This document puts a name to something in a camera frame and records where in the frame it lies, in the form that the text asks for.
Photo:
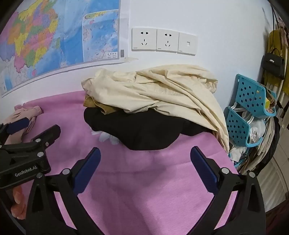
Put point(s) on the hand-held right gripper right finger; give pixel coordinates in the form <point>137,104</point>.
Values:
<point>204,168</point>

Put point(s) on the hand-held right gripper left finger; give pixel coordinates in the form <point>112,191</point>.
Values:
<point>89,168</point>

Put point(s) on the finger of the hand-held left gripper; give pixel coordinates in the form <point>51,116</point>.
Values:
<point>18,125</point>
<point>48,133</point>

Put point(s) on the cream garment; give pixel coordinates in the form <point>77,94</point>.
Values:
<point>169,90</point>

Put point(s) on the person's left hand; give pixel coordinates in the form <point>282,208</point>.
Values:
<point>18,198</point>

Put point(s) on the pale pink garment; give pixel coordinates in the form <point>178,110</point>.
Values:
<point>24,111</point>

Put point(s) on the blue perforated plastic basket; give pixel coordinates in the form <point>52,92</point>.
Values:
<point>250,95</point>
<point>237,128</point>

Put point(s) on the pink blanket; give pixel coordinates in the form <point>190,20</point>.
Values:
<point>140,180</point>

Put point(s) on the olive brown garment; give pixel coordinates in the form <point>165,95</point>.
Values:
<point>99,106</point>

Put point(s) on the black garment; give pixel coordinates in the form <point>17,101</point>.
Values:
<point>140,128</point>

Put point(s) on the white plastic bag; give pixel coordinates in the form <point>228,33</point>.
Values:
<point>256,130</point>

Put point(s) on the beige cloth bag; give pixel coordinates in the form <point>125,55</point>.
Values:
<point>268,140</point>

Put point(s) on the black handbag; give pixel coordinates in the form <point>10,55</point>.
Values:
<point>272,63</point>

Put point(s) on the yellow hanging garment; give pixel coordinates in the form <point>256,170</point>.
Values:
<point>276,40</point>

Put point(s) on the colourful wall map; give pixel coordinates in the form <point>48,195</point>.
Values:
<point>45,34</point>

